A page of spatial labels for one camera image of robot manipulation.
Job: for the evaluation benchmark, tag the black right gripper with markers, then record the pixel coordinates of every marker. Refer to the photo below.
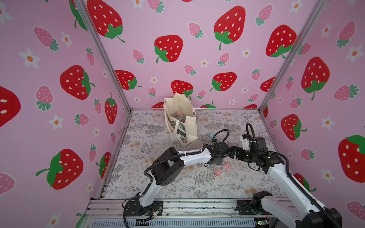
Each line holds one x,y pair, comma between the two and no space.
238,152

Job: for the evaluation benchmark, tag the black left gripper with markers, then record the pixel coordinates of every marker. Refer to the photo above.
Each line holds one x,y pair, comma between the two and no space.
220,162

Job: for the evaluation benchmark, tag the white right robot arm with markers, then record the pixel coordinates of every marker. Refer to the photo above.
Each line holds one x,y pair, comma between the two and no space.
309,212

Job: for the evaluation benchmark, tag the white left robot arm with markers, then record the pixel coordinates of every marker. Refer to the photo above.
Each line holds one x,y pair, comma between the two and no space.
168,166

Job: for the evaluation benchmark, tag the cream canvas tote bag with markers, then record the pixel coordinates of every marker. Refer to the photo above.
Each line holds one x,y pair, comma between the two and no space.
184,128

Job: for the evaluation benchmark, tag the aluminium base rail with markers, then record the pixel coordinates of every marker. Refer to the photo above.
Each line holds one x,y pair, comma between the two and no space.
180,213

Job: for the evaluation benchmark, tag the silver corner frame post right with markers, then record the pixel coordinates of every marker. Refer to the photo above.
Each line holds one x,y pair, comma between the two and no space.
305,31

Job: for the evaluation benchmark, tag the silver corner frame post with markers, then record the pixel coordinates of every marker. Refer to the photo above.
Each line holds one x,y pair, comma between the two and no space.
305,31
81,5

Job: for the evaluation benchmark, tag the silver corner frame post left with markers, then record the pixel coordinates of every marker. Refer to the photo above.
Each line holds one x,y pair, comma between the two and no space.
81,5

